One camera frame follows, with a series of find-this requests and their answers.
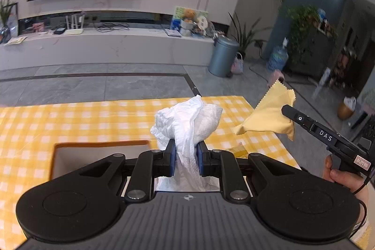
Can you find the tall grass plant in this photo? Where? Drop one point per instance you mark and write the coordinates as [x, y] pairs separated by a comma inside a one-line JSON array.
[[4, 15]]

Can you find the pink picture card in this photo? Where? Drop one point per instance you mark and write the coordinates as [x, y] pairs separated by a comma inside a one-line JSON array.
[[38, 27]]

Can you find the yellow cloth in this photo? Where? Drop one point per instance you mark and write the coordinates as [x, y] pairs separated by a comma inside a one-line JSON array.
[[266, 115]]

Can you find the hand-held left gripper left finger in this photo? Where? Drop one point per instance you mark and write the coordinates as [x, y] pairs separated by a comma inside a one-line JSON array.
[[172, 160]]

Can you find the striped tote bag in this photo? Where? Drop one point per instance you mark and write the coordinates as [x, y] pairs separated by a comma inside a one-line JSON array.
[[237, 65]]

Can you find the small black box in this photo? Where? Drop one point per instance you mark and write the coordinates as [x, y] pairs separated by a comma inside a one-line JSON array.
[[60, 31]]

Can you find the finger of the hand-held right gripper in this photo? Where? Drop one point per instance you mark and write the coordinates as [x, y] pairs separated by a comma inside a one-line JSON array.
[[296, 116]]

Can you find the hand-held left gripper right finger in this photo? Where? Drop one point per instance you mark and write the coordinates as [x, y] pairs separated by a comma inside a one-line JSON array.
[[200, 160]]

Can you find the white television cabinet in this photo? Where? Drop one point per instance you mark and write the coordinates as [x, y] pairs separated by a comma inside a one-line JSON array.
[[102, 48]]

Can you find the white plastic bag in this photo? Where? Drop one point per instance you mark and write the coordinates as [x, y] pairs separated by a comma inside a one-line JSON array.
[[350, 102]]

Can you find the yellow-rimmed storage box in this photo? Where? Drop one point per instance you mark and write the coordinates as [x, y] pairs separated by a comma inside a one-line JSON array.
[[96, 156]]

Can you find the white router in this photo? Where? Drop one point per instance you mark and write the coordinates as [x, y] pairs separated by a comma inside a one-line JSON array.
[[73, 31]]

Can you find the blue-grey trash bin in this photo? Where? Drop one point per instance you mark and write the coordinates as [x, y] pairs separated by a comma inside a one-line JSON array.
[[222, 58]]

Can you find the white diaper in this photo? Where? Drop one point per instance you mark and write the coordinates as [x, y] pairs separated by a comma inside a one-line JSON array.
[[187, 127]]

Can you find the loose papers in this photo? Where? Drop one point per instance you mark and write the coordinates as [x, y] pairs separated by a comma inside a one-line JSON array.
[[16, 40]]

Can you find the round wooden basket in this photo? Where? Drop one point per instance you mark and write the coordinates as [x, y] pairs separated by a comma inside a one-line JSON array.
[[343, 112]]

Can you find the brown teddy bear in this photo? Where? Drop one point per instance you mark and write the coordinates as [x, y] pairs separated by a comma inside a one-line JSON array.
[[189, 13]]

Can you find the blue box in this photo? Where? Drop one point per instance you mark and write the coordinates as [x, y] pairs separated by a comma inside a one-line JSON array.
[[175, 24]]

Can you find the yellow checked blanket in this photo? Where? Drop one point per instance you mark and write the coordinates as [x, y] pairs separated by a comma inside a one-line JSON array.
[[88, 121]]

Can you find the person's right hand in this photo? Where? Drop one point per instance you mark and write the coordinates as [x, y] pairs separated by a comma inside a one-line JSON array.
[[342, 178]]

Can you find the long-leaved potted plant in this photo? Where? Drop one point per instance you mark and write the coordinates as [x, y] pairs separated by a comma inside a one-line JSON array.
[[244, 36]]

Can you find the white patterned pot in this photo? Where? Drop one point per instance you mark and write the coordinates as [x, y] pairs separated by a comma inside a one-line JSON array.
[[187, 27]]

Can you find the dark grey cabinet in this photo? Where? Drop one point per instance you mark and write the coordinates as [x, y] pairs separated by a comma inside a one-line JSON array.
[[316, 56]]

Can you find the open notebook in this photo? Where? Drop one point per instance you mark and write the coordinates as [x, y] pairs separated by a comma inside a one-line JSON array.
[[172, 32]]

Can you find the flower-shaped plush toy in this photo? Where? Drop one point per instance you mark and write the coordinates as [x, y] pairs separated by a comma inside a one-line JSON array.
[[202, 22]]

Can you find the blue water bottle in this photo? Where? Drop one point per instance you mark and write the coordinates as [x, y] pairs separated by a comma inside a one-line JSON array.
[[277, 59]]

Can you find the green picture book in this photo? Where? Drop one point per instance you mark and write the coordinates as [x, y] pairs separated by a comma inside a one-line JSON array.
[[179, 11]]

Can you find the large leafy plant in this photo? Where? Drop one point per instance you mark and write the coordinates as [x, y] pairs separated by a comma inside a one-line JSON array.
[[301, 21]]

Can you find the standing picture frame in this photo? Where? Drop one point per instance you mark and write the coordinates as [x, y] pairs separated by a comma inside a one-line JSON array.
[[13, 21]]

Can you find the person's right forearm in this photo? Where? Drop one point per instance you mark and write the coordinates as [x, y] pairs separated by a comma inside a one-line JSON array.
[[363, 200]]

